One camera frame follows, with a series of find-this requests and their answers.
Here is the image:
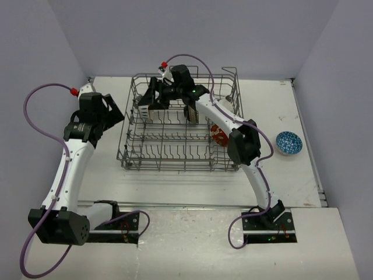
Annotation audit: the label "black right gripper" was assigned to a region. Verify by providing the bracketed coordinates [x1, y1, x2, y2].
[139, 76, 184, 110]

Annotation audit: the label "red diamond pattern bowl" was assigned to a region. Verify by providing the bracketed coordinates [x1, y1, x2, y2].
[275, 131, 303, 156]

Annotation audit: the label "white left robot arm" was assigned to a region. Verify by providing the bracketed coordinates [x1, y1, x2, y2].
[28, 92, 124, 246]

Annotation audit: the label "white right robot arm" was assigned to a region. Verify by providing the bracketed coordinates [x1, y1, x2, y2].
[137, 63, 285, 229]

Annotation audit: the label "white bowl teal stripes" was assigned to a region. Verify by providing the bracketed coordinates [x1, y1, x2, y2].
[138, 104, 154, 121]

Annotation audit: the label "black gold patterned bowl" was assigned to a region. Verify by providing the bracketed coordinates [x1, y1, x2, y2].
[184, 106, 199, 124]

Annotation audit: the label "red floral bowl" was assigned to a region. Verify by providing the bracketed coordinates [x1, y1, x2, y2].
[210, 124, 228, 147]

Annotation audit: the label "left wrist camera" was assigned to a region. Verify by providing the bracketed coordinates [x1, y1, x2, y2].
[69, 83, 96, 100]

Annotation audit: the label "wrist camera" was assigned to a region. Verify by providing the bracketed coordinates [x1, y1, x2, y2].
[69, 83, 96, 100]
[158, 61, 173, 85]

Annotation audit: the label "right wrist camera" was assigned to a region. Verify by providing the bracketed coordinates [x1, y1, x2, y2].
[158, 61, 173, 85]

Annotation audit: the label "grey wire dish rack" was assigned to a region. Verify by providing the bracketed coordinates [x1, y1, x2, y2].
[117, 73, 239, 172]

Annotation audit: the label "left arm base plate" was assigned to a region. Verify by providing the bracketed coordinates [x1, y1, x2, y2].
[87, 213, 140, 244]

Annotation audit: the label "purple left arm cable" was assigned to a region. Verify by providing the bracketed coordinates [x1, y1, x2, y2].
[19, 83, 151, 278]

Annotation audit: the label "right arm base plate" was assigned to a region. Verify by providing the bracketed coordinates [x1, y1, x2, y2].
[242, 209, 297, 245]

